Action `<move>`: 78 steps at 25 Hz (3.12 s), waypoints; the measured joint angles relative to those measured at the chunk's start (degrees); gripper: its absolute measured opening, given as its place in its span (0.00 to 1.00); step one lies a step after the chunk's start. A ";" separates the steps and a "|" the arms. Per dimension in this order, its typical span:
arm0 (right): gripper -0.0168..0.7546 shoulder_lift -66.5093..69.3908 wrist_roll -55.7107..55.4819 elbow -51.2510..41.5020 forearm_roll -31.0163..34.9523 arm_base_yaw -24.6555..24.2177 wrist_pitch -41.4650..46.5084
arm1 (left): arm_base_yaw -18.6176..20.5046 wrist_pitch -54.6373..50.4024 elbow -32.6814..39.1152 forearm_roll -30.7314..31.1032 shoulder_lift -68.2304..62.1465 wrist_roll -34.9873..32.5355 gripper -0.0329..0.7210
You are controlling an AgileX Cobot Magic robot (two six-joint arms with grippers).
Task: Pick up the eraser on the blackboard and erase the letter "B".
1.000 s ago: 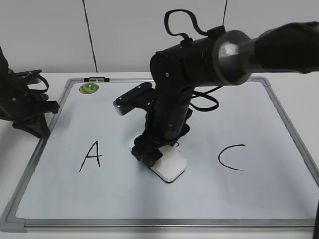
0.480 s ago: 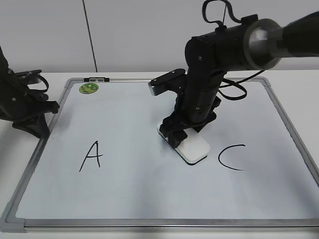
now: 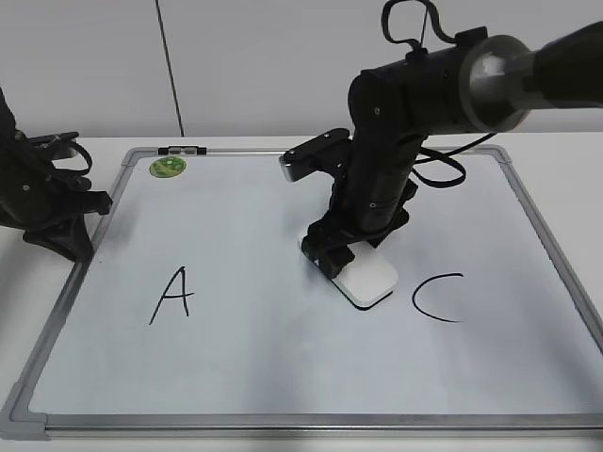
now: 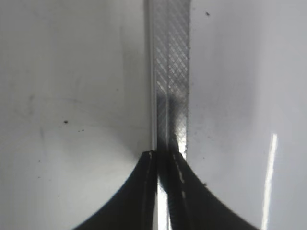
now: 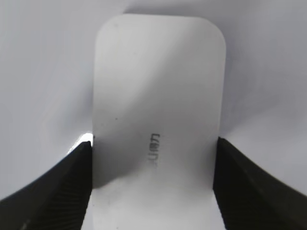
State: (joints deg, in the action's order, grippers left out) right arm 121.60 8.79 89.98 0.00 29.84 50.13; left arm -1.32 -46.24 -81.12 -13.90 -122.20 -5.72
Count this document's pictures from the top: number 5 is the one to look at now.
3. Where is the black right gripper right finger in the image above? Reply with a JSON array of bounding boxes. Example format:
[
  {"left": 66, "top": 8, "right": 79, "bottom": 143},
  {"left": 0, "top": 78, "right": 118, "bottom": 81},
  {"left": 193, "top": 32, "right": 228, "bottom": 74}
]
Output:
[{"left": 213, "top": 138, "right": 307, "bottom": 230}]

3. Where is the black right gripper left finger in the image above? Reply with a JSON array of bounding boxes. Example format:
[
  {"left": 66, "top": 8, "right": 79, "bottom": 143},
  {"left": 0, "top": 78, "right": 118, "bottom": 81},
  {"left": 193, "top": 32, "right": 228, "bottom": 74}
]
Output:
[{"left": 0, "top": 141, "right": 93, "bottom": 230}]

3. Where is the white whiteboard eraser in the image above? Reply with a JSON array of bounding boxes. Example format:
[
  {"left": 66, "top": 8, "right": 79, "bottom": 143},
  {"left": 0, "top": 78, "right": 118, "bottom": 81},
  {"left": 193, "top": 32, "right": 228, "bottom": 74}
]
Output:
[{"left": 92, "top": 14, "right": 226, "bottom": 230}]

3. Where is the white magnetic whiteboard grey frame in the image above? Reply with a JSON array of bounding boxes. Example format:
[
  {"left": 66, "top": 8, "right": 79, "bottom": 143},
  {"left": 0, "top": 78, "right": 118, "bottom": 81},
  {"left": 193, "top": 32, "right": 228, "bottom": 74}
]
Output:
[{"left": 0, "top": 0, "right": 307, "bottom": 197}]

